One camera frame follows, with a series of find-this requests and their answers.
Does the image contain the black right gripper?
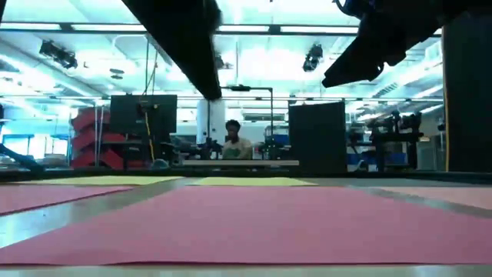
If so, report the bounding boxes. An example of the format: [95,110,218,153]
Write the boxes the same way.
[321,0,474,88]

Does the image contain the orange paper sheet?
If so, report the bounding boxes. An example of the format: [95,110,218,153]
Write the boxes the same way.
[378,186,492,212]

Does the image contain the red paper sheet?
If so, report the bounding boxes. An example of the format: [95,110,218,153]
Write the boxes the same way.
[0,185,492,266]
[0,184,134,216]

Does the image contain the ceiling light strip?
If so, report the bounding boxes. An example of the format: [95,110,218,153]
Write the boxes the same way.
[0,22,62,31]
[221,25,271,32]
[280,25,361,34]
[71,24,148,32]

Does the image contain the black gantry stand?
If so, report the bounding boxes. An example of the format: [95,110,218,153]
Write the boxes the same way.
[207,84,274,162]

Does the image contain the black robot workstation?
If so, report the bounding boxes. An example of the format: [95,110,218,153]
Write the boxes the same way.
[347,110,426,172]

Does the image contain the white cylindrical column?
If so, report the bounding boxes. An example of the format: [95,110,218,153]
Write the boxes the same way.
[195,98,227,146]

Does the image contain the black monitor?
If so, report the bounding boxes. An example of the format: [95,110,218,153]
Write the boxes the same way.
[109,94,178,135]

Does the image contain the blue storage bin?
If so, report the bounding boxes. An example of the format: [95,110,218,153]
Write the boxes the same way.
[347,152,409,166]

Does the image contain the white air conditioner unit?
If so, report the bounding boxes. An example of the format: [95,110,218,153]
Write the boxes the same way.
[241,112,288,122]

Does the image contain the black robot rig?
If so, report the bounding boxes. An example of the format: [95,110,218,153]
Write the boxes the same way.
[171,136,224,161]
[261,134,290,161]

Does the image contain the grey cabinet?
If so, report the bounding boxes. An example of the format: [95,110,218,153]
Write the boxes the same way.
[417,140,437,170]

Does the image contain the black partition panel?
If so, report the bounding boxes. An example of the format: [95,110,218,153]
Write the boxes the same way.
[441,11,492,173]

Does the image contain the person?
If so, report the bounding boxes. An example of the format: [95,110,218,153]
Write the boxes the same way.
[221,118,254,161]

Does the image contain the light wooden bench top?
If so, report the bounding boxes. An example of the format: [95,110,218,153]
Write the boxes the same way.
[180,159,301,168]

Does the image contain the red stacked crates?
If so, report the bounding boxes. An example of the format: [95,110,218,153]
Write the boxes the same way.
[71,106,128,170]

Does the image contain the yellow hanging cable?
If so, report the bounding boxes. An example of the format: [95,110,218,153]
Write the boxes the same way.
[144,111,155,162]

